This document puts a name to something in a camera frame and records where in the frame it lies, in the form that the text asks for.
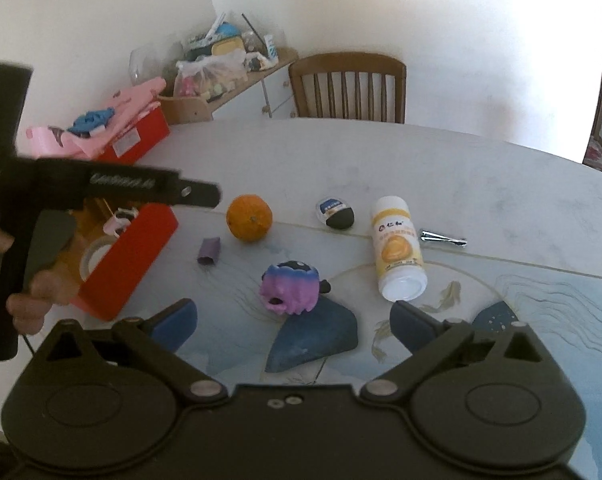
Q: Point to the red tin box gold inside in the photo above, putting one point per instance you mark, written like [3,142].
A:
[131,255]

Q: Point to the white tube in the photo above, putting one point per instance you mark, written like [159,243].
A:
[271,47]

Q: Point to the blue crumpled glove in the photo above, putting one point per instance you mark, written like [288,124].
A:
[91,121]

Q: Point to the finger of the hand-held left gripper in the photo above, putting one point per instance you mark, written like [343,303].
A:
[201,194]

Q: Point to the clear plastic bag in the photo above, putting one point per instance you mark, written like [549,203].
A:
[211,72]

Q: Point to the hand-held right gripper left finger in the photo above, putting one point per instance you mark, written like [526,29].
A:
[173,322]

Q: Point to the white bottle yellow label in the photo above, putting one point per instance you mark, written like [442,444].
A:
[398,250]

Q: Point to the wooden chair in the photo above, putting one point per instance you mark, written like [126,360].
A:
[348,67]

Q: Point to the white sunglasses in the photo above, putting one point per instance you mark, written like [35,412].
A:
[121,220]

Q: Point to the small purple tube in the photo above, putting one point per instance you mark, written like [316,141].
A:
[209,251]

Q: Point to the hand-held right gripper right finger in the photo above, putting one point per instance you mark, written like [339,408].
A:
[413,322]

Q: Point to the orange fruit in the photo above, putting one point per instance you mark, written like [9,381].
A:
[248,217]

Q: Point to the wooden storage rack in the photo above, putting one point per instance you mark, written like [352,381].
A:
[191,107]

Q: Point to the small white black case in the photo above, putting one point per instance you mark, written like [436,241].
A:
[336,214]

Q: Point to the glass jar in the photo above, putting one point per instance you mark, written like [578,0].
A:
[151,62]

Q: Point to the green box yellow lid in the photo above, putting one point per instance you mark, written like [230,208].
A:
[227,47]

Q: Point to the red cardboard box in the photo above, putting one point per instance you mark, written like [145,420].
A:
[146,135]

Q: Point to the pink plastic bag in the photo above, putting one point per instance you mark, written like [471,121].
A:
[131,97]

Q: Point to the clear tape roll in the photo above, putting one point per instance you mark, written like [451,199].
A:
[93,260]

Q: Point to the purple toy figure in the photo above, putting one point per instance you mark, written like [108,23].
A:
[291,287]

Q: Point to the person's left hand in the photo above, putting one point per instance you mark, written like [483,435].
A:
[46,295]

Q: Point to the silver metal clip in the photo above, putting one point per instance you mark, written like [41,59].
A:
[441,238]

